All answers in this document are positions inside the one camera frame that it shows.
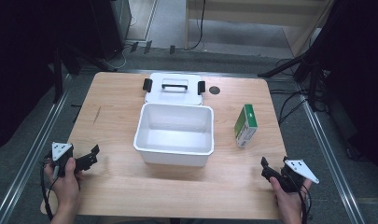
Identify person's left hand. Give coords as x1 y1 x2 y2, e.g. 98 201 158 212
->
42 157 84 213

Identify black tripod stand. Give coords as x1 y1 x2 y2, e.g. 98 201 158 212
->
257 46 329 112

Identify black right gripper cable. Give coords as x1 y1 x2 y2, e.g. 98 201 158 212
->
288 175 313 224

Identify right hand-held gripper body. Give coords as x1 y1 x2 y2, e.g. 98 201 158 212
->
279 156 320 194

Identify green and white carton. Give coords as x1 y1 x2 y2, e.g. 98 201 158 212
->
233 104 259 149

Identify black floor cables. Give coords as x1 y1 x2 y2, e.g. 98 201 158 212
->
269 57 330 127

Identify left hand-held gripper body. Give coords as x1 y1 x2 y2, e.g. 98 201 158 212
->
47 141 85 178

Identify black metal stand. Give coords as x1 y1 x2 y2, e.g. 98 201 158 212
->
50 43 85 105

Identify black cabinet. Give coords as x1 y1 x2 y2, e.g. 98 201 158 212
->
89 0 133 61

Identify black hanging cable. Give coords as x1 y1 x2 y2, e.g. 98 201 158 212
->
188 0 207 51

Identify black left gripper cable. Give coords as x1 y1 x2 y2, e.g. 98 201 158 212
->
39 160 61 222

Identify white floor cable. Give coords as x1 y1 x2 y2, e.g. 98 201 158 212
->
102 43 133 71

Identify person's right hand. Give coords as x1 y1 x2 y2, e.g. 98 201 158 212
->
269 175 314 218

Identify white lid with black handle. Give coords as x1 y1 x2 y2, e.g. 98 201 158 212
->
142 72 207 106

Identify metal floor rail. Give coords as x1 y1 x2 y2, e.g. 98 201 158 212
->
297 83 365 224
0 88 71 224

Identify white plastic storage box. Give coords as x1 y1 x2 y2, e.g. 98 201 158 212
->
133 102 216 168

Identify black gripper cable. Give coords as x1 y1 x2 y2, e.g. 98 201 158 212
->
288 175 313 224
39 160 61 222

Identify dark curtain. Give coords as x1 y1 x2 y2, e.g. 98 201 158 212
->
311 0 378 172
0 0 94 155

